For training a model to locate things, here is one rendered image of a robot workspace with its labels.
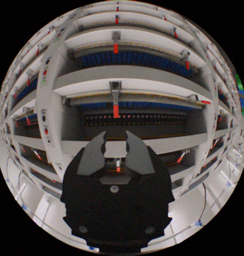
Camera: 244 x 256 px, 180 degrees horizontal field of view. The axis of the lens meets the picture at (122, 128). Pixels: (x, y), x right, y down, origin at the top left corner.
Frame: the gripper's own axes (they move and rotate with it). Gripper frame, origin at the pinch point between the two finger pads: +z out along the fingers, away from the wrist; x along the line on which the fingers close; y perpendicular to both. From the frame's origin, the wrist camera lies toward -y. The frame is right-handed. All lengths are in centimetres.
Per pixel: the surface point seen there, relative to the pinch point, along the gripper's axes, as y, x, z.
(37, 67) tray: -25.8, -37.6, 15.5
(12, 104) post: -18, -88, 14
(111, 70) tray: -11.1, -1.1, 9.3
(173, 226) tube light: 171, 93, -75
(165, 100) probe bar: -3.3, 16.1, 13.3
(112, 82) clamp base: -7.8, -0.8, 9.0
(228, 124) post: 4, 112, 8
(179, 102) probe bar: -3.7, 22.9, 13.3
